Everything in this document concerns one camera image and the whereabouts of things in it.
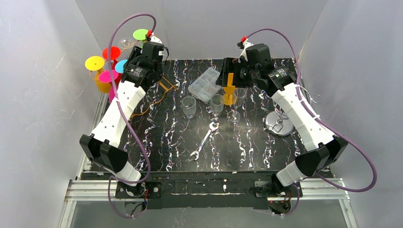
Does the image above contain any aluminium frame rail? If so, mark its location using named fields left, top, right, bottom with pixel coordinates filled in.
left=60, top=89, right=357, bottom=228

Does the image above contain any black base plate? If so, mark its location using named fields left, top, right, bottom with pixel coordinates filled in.
left=112, top=171, right=303, bottom=213

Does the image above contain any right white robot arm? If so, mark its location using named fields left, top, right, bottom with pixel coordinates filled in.
left=216, top=42, right=347, bottom=194

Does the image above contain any clear tumbler glass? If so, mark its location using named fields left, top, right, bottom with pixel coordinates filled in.
left=182, top=96, right=197, bottom=119

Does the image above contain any orange glass yellow foot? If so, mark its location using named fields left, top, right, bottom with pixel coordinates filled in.
left=85, top=56, right=111, bottom=94

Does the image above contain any gold wire glass rack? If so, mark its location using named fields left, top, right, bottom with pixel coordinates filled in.
left=89, top=34, right=178, bottom=120

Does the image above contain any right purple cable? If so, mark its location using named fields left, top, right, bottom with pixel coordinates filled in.
left=247, top=28, right=378, bottom=219

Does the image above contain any blue wine glass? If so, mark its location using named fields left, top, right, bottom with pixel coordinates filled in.
left=115, top=59, right=127, bottom=74

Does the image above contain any clear champagne flute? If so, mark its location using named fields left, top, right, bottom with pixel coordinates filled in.
left=227, top=88, right=247, bottom=123

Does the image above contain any silver wire glass rack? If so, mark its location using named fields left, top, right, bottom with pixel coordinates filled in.
left=264, top=83, right=324, bottom=139

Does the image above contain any clear wine glass rear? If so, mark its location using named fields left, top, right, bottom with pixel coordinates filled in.
left=117, top=38, right=135, bottom=50

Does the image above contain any orange glass yellow base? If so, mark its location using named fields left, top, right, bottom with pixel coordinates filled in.
left=223, top=73, right=236, bottom=106

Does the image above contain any pink wine glass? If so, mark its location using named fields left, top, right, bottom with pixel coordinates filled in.
left=98, top=70, right=119, bottom=102

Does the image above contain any green wine glass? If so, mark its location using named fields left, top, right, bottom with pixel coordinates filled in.
left=133, top=28, right=149, bottom=48

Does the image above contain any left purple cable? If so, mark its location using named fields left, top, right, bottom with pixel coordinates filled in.
left=107, top=13, right=157, bottom=219

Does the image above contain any purple cable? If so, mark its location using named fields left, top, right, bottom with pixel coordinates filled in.
left=107, top=13, right=157, bottom=219
left=247, top=28, right=378, bottom=219

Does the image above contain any silver combination wrench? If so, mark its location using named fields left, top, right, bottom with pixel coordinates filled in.
left=189, top=122, right=219, bottom=161

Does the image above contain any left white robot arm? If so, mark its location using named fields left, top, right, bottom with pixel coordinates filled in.
left=79, top=35, right=165, bottom=189

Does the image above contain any clear plastic screw box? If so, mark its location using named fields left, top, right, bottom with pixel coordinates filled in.
left=188, top=67, right=222, bottom=103

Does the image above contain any clear stemless glass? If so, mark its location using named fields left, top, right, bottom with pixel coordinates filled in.
left=210, top=94, right=224, bottom=116

